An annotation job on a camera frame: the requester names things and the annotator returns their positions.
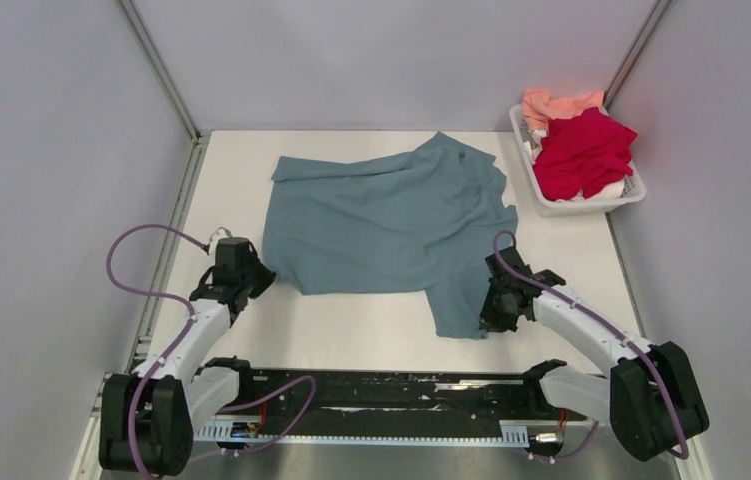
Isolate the right aluminium frame post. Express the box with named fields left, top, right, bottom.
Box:
left=603, top=0, right=675, bottom=110

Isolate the red t-shirt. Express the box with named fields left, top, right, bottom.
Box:
left=533, top=107, right=638, bottom=201

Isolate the peach orange t-shirt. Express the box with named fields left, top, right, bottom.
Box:
left=522, top=88, right=605, bottom=130

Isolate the left aluminium frame post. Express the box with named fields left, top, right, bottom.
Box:
left=116, top=0, right=203, bottom=142

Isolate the white plastic laundry basket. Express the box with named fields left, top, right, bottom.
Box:
left=509, top=104, right=646, bottom=218

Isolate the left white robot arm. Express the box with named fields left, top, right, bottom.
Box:
left=98, top=237, right=275, bottom=479

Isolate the aluminium frame post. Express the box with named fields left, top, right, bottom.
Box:
left=603, top=0, right=675, bottom=110
left=116, top=0, right=203, bottom=142

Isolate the aluminium front rail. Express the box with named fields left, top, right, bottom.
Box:
left=91, top=372, right=698, bottom=429

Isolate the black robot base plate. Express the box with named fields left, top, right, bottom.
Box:
left=209, top=366, right=561, bottom=456

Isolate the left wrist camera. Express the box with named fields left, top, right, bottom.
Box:
left=210, top=227, right=233, bottom=241

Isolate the teal blue t-shirt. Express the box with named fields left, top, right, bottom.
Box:
left=262, top=133, right=518, bottom=340

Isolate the white slotted cable duct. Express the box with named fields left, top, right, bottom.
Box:
left=194, top=419, right=531, bottom=448

